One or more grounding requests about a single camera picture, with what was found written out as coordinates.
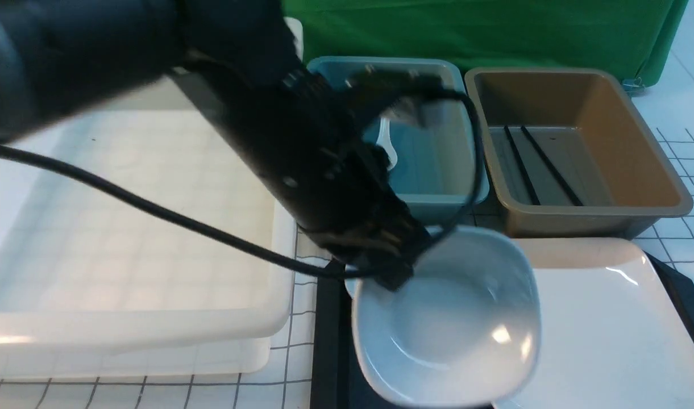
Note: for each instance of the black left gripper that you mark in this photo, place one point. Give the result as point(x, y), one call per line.
point(301, 141)

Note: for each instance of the small white bowl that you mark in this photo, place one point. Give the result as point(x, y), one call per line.
point(350, 284)
point(465, 331)

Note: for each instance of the white ceramic soup spoon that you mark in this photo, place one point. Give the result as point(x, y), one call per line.
point(384, 140)

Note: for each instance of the black chopstick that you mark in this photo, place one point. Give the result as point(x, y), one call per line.
point(534, 199)
point(559, 178)

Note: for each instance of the large white rectangular plate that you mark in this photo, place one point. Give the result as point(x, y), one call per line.
point(611, 337)

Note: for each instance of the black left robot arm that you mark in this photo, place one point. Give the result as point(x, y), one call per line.
point(237, 62)

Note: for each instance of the blue plastic bin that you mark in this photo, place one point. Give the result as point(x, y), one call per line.
point(435, 168)

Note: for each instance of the black serving tray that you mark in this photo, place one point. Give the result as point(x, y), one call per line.
point(337, 381)

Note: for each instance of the brown plastic bin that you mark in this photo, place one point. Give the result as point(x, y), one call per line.
point(591, 131)

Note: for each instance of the metal clip on backdrop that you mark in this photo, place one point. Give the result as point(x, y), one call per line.
point(633, 86)

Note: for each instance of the large white plastic bin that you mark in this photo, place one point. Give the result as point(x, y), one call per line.
point(90, 287)

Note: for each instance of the white checkered tablecloth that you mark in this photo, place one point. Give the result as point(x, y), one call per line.
point(286, 380)

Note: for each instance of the green cloth backdrop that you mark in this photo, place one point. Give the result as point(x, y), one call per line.
point(629, 39)

